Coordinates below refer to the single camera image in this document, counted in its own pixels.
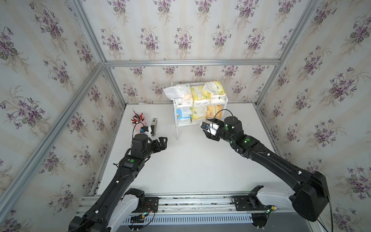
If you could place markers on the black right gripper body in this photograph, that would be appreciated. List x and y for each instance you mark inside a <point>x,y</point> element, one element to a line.
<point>221,133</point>

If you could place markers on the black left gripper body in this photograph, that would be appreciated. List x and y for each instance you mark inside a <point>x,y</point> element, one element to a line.
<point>153,148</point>

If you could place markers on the orange tissue pack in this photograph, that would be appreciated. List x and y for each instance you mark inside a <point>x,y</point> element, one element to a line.
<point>214,111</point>

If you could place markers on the pale yellow tissue pack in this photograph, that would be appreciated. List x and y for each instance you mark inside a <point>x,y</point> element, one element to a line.
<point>198,113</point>

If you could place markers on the blue tissue pack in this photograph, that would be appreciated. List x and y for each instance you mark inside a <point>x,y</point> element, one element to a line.
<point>183,115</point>

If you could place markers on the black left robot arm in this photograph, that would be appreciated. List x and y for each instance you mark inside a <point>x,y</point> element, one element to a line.
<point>113,206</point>

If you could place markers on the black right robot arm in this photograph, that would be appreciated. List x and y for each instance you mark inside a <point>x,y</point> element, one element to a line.
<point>308,194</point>

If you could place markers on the white green tissue pack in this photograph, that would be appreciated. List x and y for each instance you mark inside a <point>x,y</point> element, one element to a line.
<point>180,94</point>

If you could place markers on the pink metal pen bucket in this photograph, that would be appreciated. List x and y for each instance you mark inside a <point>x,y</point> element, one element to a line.
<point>138,121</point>

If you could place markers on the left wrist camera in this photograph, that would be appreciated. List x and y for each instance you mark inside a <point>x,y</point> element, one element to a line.
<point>146,130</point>

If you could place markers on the white wire shelf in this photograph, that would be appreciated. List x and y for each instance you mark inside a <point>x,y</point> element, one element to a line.
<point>197,122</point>

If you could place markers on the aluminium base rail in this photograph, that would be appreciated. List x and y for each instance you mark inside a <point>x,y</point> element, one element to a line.
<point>202,209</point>

